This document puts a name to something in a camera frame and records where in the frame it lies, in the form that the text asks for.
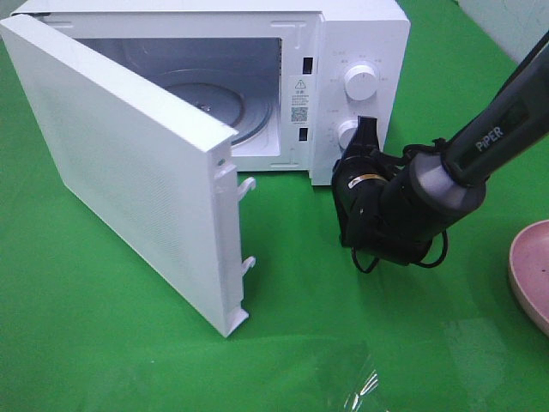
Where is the lower white microwave knob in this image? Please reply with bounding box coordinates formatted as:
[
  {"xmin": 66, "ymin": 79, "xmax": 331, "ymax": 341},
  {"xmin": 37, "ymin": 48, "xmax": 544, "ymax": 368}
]
[{"xmin": 337, "ymin": 120, "xmax": 358, "ymax": 150}]

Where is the white microwave door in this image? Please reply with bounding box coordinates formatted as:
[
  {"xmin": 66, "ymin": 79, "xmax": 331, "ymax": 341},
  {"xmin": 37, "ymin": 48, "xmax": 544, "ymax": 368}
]
[{"xmin": 1, "ymin": 15, "xmax": 256, "ymax": 336}]

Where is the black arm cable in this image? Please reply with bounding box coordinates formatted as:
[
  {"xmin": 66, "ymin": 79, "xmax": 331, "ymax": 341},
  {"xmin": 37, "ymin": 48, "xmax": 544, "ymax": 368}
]
[{"xmin": 350, "ymin": 137, "xmax": 449, "ymax": 275}]

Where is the white microwave oven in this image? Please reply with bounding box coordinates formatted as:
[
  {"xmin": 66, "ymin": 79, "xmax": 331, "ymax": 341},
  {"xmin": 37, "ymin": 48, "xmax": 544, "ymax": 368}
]
[{"xmin": 15, "ymin": 1, "xmax": 410, "ymax": 185}]

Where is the white microwave knob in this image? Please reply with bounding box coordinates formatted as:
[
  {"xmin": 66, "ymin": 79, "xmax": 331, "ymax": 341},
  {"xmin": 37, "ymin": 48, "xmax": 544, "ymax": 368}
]
[
  {"xmin": 344, "ymin": 63, "xmax": 379, "ymax": 101},
  {"xmin": 337, "ymin": 120, "xmax": 358, "ymax": 150}
]

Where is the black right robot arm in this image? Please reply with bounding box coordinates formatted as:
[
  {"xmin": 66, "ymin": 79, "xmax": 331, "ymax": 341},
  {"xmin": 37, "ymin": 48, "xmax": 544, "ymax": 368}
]
[{"xmin": 331, "ymin": 36, "xmax": 548, "ymax": 273}]

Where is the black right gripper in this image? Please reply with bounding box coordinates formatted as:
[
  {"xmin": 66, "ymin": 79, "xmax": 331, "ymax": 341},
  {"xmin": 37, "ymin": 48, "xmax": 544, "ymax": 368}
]
[{"xmin": 332, "ymin": 116, "xmax": 431, "ymax": 266}]

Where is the upper white microwave knob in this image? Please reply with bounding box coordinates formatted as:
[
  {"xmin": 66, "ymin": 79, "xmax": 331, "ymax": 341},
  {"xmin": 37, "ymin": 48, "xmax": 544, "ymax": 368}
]
[{"xmin": 344, "ymin": 63, "xmax": 379, "ymax": 101}]

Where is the pink round plate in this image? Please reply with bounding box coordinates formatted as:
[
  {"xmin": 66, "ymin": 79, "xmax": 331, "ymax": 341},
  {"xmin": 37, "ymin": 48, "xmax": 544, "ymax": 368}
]
[{"xmin": 508, "ymin": 220, "xmax": 548, "ymax": 336}]

